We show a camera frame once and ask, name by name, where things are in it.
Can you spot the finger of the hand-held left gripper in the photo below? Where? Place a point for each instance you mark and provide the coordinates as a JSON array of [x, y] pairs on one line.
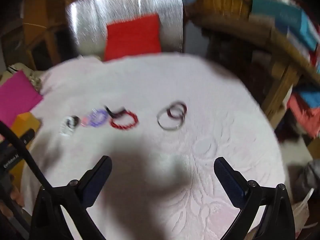
[[27, 136]]

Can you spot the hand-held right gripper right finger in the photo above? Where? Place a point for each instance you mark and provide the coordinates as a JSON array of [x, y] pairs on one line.
[[227, 180]]

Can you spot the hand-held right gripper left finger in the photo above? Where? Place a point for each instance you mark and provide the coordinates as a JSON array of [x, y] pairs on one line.
[[100, 177]]

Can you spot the orange box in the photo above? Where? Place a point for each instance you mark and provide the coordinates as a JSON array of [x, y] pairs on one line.
[[25, 122]]

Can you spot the magenta cloth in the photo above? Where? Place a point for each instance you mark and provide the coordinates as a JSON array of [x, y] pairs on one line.
[[17, 97]]

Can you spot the beige patterned cloth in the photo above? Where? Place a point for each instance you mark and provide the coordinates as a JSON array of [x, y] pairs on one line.
[[33, 78]]

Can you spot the black hair clip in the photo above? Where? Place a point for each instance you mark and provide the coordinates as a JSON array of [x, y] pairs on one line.
[[112, 112]]

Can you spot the grey bag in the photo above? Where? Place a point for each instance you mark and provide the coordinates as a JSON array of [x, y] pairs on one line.
[[307, 177]]

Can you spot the grey bangle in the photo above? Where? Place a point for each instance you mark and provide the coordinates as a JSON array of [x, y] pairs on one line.
[[162, 125]]

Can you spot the dark red bangle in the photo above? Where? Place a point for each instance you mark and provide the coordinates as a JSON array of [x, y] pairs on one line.
[[184, 107]]

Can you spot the coral red cloth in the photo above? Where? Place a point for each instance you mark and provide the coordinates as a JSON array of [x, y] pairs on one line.
[[305, 115]]

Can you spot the pale pink embossed blanket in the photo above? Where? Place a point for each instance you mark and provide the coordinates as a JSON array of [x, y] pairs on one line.
[[150, 80]]

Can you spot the wooden cabinet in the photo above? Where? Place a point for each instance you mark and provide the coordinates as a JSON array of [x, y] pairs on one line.
[[37, 17]]

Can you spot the dark wooden shelf unit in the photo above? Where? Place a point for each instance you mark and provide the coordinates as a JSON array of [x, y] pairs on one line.
[[282, 62]]

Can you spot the silver foil mat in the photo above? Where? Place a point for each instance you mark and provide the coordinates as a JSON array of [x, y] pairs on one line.
[[100, 12]]

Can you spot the stack of teal books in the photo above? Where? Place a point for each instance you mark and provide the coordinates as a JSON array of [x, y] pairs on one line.
[[287, 17]]

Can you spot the wicker basket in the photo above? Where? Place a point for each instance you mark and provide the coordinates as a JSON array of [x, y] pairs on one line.
[[220, 0]]

